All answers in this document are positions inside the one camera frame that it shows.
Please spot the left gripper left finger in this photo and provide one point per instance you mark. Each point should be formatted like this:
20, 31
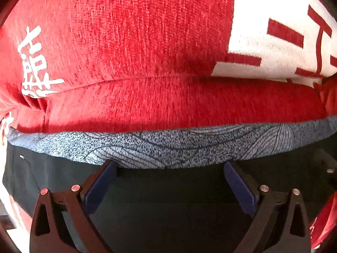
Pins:
49, 232

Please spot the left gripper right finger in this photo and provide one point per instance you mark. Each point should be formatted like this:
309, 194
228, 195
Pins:
280, 221

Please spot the black pants with blue stripe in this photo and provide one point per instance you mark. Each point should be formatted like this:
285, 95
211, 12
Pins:
171, 194

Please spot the red embroidered cushion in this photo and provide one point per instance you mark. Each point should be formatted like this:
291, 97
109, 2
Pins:
324, 223

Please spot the red sofa cover white characters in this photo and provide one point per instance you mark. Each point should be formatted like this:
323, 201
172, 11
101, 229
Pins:
127, 66

